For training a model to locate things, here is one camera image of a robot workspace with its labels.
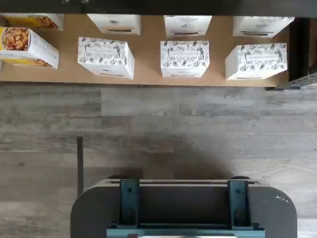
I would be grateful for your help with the brown shelf board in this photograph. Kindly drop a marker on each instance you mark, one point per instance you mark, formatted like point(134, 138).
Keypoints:
point(148, 62)

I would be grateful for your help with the white floral print box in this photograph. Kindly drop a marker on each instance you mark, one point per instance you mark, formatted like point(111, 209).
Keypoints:
point(188, 24)
point(104, 54)
point(260, 26)
point(114, 23)
point(257, 62)
point(184, 57)

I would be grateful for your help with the black shelf beam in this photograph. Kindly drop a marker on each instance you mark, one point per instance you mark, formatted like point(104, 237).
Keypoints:
point(158, 7)

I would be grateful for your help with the yellow granola box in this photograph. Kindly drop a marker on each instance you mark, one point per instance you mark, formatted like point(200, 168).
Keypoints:
point(24, 42)
point(29, 21)

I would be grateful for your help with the thin black rod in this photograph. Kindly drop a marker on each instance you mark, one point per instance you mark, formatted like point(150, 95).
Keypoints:
point(79, 161)

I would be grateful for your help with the teal metal frame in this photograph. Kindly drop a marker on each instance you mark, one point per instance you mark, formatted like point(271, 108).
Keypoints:
point(128, 203)

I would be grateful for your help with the gray perforated shelf rail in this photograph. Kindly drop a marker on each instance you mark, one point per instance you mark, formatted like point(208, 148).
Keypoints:
point(297, 83)

